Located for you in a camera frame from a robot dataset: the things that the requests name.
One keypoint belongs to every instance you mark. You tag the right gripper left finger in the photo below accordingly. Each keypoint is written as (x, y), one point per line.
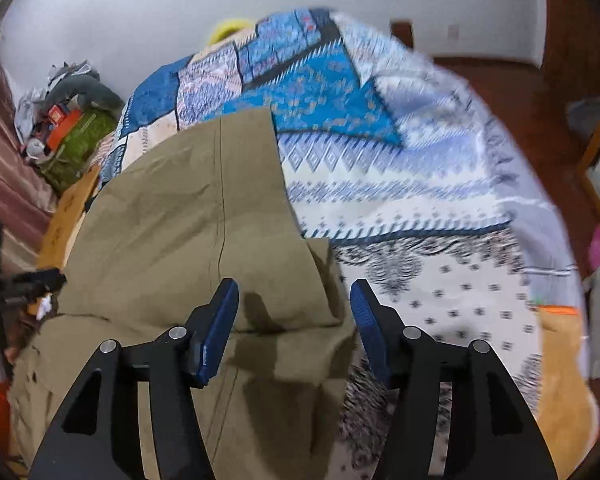
(135, 402)

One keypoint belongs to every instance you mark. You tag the olive khaki pants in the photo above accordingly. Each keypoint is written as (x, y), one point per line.
(208, 203)

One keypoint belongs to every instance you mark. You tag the red striped curtain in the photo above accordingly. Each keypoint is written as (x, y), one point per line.
(27, 202)

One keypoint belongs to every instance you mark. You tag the wooden lap desk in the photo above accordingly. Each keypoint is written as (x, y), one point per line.
(64, 227)

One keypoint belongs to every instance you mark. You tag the pile of grey clothes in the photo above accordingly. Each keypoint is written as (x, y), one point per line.
(29, 105)

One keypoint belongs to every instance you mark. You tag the orange box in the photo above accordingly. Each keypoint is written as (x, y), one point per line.
(62, 120)

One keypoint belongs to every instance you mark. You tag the pink slipper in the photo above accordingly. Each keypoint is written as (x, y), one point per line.
(594, 250)

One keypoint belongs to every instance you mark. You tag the blue patchwork bed quilt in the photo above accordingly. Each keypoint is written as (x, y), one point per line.
(418, 186)

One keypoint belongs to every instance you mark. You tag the yellow foam hoop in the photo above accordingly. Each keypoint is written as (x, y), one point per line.
(228, 28)

